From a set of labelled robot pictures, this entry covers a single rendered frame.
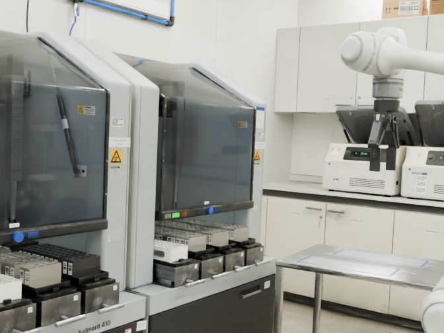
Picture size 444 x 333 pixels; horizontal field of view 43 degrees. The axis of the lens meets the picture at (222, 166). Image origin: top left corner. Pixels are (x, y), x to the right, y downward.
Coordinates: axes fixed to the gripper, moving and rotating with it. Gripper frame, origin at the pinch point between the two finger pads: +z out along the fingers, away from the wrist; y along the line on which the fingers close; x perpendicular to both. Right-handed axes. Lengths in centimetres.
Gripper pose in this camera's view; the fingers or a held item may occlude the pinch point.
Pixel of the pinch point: (382, 166)
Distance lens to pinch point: 177.4
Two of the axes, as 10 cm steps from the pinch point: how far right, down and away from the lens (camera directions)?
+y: 5.8, -0.2, 8.1
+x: -8.1, -0.7, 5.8
